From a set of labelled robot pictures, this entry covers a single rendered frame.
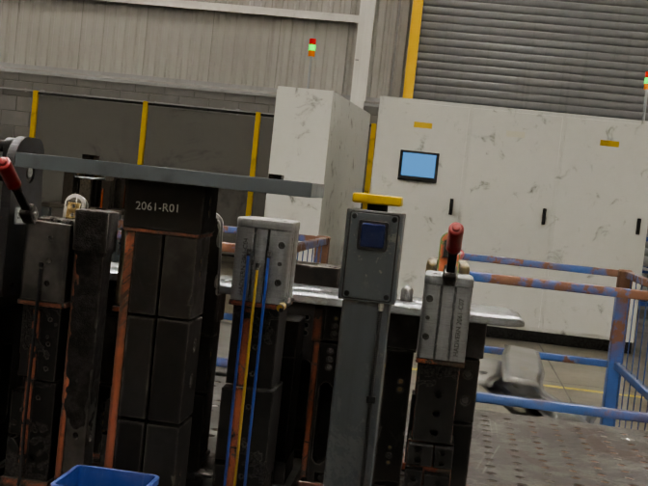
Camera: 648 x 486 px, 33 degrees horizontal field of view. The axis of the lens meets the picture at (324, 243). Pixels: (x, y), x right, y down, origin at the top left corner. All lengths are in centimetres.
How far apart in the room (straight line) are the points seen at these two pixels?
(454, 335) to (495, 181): 804
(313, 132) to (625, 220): 279
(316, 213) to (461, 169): 132
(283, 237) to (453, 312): 25
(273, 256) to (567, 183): 814
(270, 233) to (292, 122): 813
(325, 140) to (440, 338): 810
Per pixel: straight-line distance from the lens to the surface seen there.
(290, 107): 962
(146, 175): 133
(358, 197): 132
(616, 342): 466
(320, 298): 160
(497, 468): 198
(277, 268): 149
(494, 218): 951
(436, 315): 148
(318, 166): 954
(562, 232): 956
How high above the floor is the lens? 116
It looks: 3 degrees down
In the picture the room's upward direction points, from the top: 6 degrees clockwise
